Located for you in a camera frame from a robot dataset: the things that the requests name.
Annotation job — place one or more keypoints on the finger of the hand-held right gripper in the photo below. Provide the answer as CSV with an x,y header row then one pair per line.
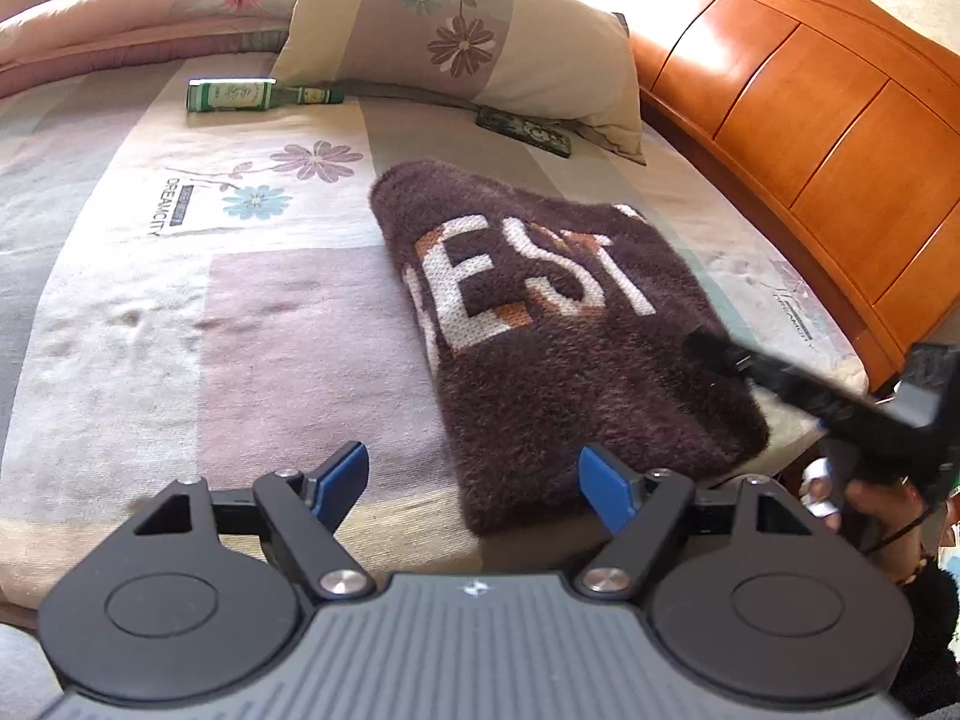
x,y
765,375

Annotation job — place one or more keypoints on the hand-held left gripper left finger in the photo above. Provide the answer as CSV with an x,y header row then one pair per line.
x,y
341,474

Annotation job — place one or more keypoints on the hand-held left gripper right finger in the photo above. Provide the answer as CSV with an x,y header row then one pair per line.
x,y
607,486

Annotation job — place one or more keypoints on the brown fuzzy lettered sweater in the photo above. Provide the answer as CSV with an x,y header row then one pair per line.
x,y
562,375

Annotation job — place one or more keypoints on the person's right forearm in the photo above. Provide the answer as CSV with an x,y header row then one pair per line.
x,y
937,630

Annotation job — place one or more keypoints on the person's right hand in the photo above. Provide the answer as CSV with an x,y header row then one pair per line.
x,y
885,514

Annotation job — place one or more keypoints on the orange wooden headboard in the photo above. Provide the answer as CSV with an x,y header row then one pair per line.
x,y
825,127

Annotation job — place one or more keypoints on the dark green patterned phone case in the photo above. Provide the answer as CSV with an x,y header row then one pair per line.
x,y
525,131

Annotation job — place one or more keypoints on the green glass bottle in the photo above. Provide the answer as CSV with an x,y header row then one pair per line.
x,y
232,95

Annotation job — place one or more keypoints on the cream floral pillow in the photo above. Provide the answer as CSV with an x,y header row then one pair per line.
x,y
375,15

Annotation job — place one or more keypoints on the pink floral quilt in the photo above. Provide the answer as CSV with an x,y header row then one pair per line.
x,y
112,15

